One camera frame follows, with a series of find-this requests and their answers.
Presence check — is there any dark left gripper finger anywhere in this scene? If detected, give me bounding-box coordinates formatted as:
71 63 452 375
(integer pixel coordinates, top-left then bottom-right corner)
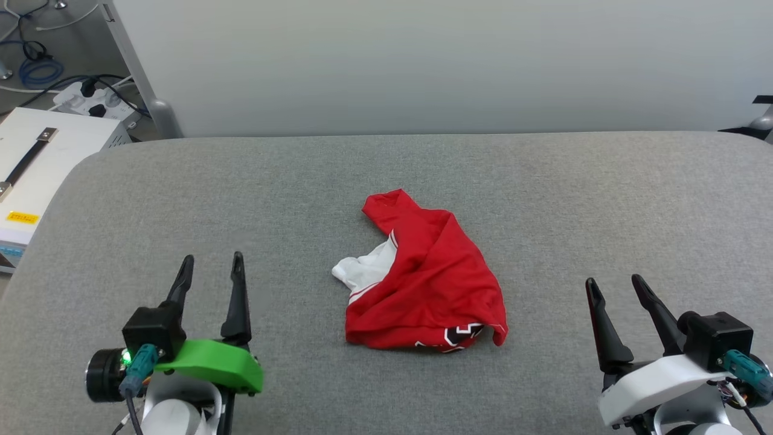
164 254 195 315
220 251 252 348

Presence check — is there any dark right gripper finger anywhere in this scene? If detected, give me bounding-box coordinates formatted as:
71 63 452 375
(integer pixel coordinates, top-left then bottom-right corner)
631 274 686 357
585 277 635 372

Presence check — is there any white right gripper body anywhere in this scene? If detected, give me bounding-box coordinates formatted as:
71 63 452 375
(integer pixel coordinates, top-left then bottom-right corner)
598 354 725 427

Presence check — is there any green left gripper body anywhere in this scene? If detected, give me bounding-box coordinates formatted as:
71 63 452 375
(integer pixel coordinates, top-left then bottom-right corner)
154 340 265 396

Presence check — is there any red and white basketball jersey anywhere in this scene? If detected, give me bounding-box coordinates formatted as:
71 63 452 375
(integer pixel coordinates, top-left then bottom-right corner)
332 189 509 353

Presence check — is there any white equipment box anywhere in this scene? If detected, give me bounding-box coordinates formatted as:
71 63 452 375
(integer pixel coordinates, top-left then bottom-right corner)
0 107 132 276

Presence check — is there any white power strip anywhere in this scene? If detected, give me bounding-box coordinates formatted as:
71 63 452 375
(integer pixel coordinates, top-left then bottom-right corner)
53 82 138 129

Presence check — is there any black and grey stand base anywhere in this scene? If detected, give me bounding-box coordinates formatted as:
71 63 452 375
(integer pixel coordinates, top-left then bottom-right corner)
717 95 773 144

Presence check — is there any teal left camera connector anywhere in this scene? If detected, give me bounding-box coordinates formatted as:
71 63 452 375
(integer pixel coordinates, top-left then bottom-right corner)
119 344 159 396

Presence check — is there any teal camera connector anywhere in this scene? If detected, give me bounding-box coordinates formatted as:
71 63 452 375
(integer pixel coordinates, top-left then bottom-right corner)
119 344 159 396
722 349 773 402

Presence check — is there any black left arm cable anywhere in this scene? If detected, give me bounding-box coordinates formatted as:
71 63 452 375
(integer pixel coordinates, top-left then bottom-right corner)
124 387 146 435

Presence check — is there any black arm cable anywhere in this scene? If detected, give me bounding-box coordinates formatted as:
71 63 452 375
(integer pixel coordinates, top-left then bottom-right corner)
725 387 769 435
124 387 146 435

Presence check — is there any teal right camera connector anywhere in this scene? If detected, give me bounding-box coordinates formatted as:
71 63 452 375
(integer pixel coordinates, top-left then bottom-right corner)
722 349 773 402

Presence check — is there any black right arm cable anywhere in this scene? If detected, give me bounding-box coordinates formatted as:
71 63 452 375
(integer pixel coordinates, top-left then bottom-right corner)
725 387 769 435

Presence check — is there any black strap handle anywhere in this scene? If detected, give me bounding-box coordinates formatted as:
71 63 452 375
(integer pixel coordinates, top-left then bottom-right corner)
0 127 59 202

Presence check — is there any grey metal frame leg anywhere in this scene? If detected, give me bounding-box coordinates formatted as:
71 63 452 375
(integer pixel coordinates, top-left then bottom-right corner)
98 0 184 140

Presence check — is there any blue coiled cable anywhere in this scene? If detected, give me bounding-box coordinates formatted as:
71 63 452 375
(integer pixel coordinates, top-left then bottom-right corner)
18 56 65 89

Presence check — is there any black cable bundle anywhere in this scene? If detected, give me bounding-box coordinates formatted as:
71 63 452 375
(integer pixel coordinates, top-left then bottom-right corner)
0 0 55 62

